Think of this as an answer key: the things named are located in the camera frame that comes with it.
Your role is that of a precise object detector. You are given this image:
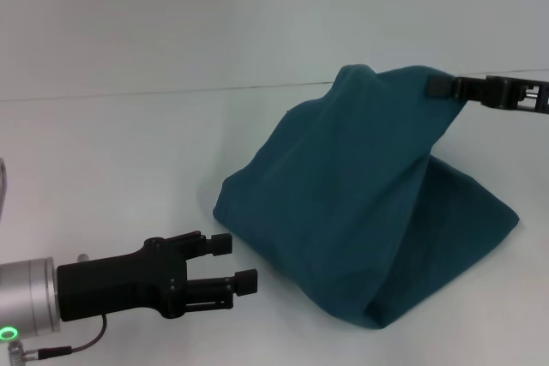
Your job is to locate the dark left arm cable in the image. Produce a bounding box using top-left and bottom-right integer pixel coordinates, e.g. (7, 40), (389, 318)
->
(37, 314), (109, 361)

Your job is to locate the blue shirt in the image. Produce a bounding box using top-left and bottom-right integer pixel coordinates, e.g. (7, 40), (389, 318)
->
(212, 64), (522, 332)

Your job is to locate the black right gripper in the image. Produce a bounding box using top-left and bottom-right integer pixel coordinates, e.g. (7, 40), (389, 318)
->
(426, 75), (549, 116)

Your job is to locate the silver elbow plug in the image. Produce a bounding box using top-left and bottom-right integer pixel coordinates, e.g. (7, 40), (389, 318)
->
(0, 339), (39, 366)

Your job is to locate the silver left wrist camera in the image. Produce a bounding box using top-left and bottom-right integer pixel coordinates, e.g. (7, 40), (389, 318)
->
(0, 158), (10, 218)

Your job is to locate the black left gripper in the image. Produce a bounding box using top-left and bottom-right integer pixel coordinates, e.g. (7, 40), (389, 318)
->
(56, 231), (259, 322)

